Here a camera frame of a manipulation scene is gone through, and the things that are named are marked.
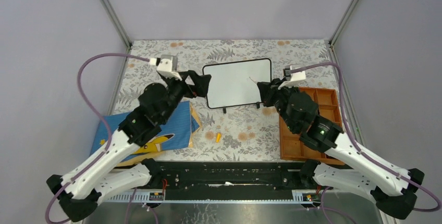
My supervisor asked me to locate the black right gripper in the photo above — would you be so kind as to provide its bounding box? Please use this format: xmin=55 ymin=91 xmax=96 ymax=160
xmin=257 ymin=77 xmax=298 ymax=132

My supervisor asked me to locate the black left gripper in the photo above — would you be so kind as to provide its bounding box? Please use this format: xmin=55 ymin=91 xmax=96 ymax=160
xmin=159 ymin=70 xmax=211 ymax=123

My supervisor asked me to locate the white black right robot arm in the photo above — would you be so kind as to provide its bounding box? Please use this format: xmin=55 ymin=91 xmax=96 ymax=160
xmin=257 ymin=79 xmax=425 ymax=220

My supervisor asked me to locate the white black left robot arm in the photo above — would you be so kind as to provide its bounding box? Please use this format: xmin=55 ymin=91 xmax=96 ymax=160
xmin=46 ymin=70 xmax=212 ymax=222

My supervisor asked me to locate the black framed whiteboard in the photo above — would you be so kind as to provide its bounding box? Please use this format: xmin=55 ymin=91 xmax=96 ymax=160
xmin=203 ymin=58 xmax=272 ymax=109

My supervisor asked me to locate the orange compartment tray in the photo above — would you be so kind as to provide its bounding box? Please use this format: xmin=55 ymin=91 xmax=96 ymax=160
xmin=278 ymin=86 xmax=347 ymax=166

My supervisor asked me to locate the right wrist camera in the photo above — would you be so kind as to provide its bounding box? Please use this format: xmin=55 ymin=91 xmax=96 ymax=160
xmin=278 ymin=65 xmax=306 ymax=90

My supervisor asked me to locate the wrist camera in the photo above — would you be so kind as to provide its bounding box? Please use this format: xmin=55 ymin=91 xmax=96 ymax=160
xmin=156 ymin=55 xmax=182 ymax=81
xmin=278 ymin=65 xmax=306 ymax=90

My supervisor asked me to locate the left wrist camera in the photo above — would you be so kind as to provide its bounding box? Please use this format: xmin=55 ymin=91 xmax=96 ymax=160
xmin=156 ymin=55 xmax=182 ymax=81

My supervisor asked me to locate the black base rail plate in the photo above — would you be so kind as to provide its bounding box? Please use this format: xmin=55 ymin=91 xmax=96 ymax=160
xmin=141 ymin=161 xmax=318 ymax=202

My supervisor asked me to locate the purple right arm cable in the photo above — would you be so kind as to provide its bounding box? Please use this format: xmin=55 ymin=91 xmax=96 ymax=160
xmin=293 ymin=61 xmax=442 ymax=224

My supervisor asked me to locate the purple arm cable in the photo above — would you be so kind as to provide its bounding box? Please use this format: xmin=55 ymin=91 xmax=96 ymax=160
xmin=45 ymin=53 xmax=153 ymax=224
xmin=293 ymin=61 xmax=442 ymax=224

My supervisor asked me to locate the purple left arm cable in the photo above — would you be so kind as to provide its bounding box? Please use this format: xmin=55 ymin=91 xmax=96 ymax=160
xmin=45 ymin=53 xmax=153 ymax=224

